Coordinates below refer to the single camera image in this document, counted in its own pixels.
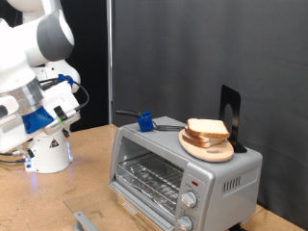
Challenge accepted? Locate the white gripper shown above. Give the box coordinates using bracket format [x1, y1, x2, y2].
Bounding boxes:
[0, 84, 81, 159]

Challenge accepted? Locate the glass oven door with handle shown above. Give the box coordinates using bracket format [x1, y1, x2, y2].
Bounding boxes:
[63, 183, 176, 231]

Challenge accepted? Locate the black spatula with blue block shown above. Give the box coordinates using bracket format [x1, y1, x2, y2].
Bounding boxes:
[115, 109, 187, 133]

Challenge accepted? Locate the silver oven knob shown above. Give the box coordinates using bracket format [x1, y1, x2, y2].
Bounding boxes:
[175, 215, 194, 231]
[180, 191, 198, 209]

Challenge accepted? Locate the silver toaster oven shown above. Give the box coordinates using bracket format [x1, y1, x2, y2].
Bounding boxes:
[109, 115, 264, 231]

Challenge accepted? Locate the black backdrop cloth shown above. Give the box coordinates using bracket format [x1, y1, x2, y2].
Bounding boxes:
[0, 0, 110, 133]

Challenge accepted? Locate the vertical metal pole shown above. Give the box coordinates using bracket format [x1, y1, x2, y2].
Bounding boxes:
[106, 0, 115, 125]

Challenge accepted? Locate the round wooden cutting board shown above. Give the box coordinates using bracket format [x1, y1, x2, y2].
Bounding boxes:
[178, 128, 236, 163]

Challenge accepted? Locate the dark grey backdrop cloth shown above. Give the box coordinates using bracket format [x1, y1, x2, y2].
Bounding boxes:
[112, 0, 308, 230]

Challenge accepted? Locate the black metal bookend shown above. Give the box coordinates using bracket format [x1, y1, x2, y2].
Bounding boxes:
[218, 84, 248, 154]

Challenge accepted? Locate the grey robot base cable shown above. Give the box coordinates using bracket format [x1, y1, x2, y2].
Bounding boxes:
[0, 149, 23, 157]
[0, 157, 27, 165]

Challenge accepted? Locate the wire oven rack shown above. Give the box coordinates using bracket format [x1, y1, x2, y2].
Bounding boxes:
[115, 152, 185, 215]

